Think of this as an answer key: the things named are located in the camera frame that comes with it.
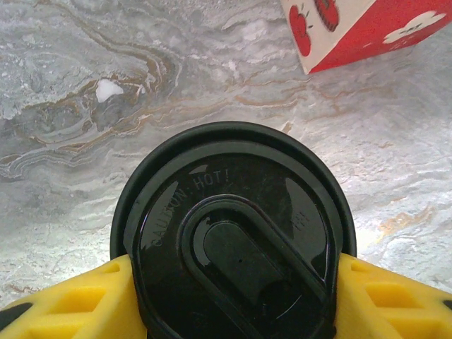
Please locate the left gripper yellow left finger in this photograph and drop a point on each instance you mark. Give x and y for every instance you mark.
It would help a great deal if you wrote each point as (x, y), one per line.
(70, 307)

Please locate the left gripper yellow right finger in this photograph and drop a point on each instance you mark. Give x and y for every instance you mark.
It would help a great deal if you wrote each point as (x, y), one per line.
(388, 307)

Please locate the black plastic cup lid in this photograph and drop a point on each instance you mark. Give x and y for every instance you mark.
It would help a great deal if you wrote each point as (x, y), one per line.
(229, 229)

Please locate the red printed paper bag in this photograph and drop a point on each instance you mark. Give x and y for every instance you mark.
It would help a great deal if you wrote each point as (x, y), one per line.
(353, 42)

